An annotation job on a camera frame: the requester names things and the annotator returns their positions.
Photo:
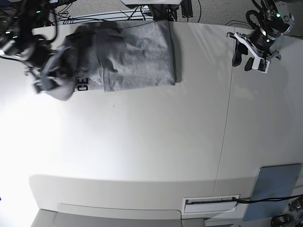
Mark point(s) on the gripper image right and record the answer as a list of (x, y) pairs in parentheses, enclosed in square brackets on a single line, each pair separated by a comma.
[(254, 44)]

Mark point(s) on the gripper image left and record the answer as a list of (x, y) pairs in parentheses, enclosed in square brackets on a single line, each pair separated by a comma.
[(37, 56)]

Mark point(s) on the grey T-shirt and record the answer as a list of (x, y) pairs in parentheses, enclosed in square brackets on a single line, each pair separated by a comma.
[(113, 57)]

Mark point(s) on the blue-grey tablet board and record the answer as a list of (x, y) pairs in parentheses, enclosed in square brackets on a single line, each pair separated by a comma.
[(272, 182)]

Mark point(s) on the black device bottom right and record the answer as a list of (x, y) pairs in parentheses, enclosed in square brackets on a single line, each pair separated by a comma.
[(284, 220)]

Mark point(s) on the white base mount top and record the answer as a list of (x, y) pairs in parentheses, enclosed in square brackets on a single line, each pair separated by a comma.
[(149, 2)]

